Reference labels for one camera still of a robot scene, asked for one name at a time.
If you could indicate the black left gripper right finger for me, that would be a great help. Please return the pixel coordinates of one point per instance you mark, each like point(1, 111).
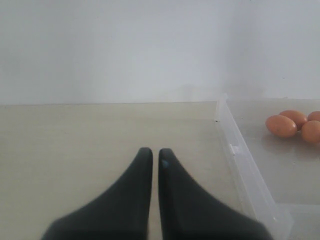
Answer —
point(188, 212)

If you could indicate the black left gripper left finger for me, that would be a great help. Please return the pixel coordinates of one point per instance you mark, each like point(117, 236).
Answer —
point(119, 213)

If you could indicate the brown egg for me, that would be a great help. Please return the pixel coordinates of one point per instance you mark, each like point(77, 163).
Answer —
point(297, 117)
point(310, 132)
point(314, 116)
point(281, 126)

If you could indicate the clear plastic container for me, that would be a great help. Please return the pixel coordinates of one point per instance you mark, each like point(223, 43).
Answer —
point(278, 180)

